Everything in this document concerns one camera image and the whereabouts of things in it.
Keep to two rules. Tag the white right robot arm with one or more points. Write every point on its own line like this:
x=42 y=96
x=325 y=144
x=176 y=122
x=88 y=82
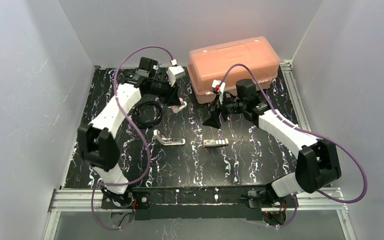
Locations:
x=317 y=162

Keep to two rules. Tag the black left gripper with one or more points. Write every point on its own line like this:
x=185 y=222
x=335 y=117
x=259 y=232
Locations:
x=170 y=91

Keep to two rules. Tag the aluminium front rail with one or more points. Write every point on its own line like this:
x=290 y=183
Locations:
x=86 y=200

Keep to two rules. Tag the white staples box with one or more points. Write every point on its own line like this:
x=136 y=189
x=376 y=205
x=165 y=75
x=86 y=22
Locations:
x=207 y=143

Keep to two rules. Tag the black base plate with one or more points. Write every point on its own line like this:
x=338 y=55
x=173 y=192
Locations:
x=253 y=203

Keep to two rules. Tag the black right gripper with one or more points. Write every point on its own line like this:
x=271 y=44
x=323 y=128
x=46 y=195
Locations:
x=219 y=108

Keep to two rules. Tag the aluminium rail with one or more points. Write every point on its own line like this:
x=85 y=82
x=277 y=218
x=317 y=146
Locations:
x=86 y=200
x=288 y=76

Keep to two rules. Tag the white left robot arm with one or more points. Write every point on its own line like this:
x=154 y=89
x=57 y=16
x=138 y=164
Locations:
x=97 y=139

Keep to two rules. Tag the aluminium right rail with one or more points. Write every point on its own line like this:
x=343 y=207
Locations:
x=288 y=76

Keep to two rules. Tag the pink white small stapler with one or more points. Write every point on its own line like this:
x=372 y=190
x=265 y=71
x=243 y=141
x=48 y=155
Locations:
x=178 y=108

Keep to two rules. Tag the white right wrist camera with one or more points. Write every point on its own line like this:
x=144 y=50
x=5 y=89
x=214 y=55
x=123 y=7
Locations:
x=218 y=88

